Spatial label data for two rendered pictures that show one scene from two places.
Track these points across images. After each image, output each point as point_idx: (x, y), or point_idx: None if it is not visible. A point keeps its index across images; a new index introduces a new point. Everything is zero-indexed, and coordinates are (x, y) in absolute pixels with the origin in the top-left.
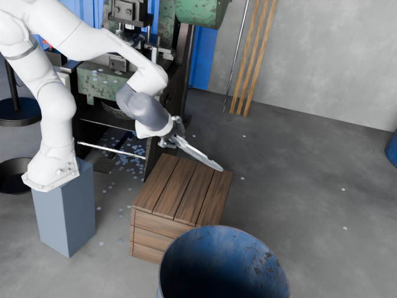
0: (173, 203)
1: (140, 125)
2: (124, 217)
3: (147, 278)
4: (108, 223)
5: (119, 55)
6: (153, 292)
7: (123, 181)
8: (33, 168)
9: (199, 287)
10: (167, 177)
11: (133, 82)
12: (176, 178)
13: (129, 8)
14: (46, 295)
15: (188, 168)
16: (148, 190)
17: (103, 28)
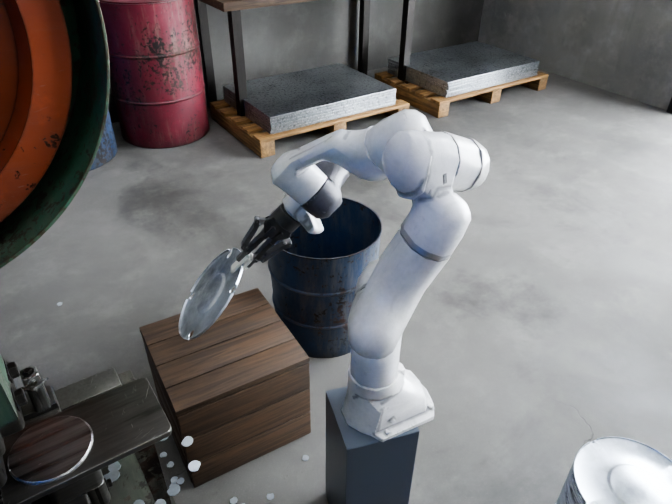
0: (262, 332)
1: (316, 220)
2: (266, 491)
3: (315, 396)
4: (296, 497)
5: (143, 385)
6: (322, 380)
7: None
8: (419, 384)
9: (290, 329)
10: (225, 368)
11: (322, 172)
12: (218, 359)
13: (5, 364)
14: (429, 447)
15: (182, 363)
16: (271, 363)
17: (344, 131)
